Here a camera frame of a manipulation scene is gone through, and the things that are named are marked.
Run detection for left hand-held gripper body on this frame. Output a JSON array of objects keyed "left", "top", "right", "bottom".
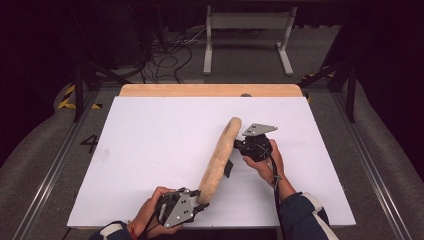
[{"left": 155, "top": 187, "right": 198, "bottom": 230}]

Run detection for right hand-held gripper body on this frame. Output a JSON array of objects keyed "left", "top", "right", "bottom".
[{"left": 237, "top": 123, "right": 279, "bottom": 163}]

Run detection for person's right hand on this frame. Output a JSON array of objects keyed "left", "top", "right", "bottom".
[{"left": 242, "top": 138, "right": 286, "bottom": 186}]

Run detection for person's left hand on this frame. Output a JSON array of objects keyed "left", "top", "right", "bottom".
[{"left": 132, "top": 185, "right": 184, "bottom": 240}]

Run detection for white table board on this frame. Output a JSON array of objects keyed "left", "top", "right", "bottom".
[{"left": 67, "top": 96, "right": 357, "bottom": 230}]

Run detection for wooden table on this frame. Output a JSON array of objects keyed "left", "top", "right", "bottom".
[{"left": 119, "top": 83, "right": 304, "bottom": 98}]

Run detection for grey metal stand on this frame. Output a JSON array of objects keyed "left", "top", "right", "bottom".
[{"left": 203, "top": 5, "right": 298, "bottom": 77}]

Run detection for black metal stand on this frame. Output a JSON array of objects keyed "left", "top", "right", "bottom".
[
  {"left": 298, "top": 61, "right": 358, "bottom": 124},
  {"left": 71, "top": 59, "right": 132, "bottom": 123}
]

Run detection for yellow black floor tape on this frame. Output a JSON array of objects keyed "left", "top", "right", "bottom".
[{"left": 57, "top": 83, "right": 103, "bottom": 110}]

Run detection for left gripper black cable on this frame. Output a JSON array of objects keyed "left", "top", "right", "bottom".
[{"left": 138, "top": 198, "right": 169, "bottom": 240}]

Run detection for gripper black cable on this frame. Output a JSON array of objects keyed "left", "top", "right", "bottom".
[
  {"left": 258, "top": 143, "right": 284, "bottom": 218},
  {"left": 138, "top": 198, "right": 169, "bottom": 240}
]

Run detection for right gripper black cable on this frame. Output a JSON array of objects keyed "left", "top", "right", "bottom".
[{"left": 258, "top": 143, "right": 284, "bottom": 218}]

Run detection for red orange bracelet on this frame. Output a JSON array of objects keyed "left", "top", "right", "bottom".
[{"left": 127, "top": 220, "right": 138, "bottom": 240}]

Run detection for bundle of floor cables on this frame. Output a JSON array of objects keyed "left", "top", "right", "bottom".
[{"left": 139, "top": 28, "right": 208, "bottom": 84}]

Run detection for aluminium floor rail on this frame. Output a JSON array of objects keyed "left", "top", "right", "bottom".
[
  {"left": 333, "top": 91, "right": 414, "bottom": 240},
  {"left": 11, "top": 91, "right": 100, "bottom": 240}
]

